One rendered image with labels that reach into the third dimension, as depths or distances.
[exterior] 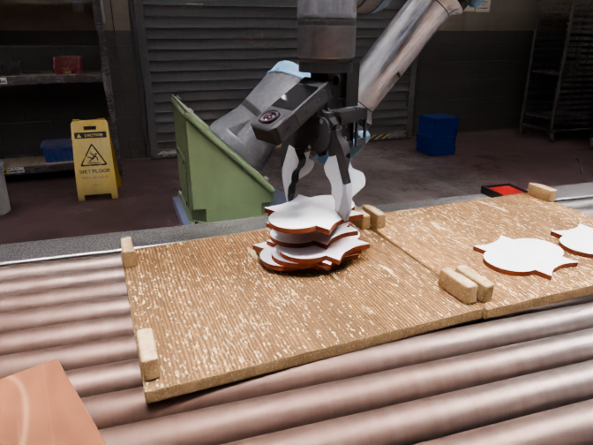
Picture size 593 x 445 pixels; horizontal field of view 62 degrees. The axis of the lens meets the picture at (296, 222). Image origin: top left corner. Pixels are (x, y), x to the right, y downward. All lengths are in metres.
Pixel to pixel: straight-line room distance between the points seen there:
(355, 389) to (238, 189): 0.60
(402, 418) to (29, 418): 0.32
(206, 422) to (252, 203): 0.63
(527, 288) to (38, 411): 0.59
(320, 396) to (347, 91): 0.39
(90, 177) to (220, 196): 3.17
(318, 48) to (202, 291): 0.34
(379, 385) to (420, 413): 0.05
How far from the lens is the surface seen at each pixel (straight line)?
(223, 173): 1.02
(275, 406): 0.51
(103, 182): 4.15
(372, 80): 1.04
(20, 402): 0.37
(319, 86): 0.64
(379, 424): 0.50
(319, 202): 0.73
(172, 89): 5.29
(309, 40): 0.65
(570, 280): 0.78
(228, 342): 0.57
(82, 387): 0.58
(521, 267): 0.77
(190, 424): 0.50
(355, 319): 0.60
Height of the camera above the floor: 1.26
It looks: 21 degrees down
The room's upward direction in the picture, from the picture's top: straight up
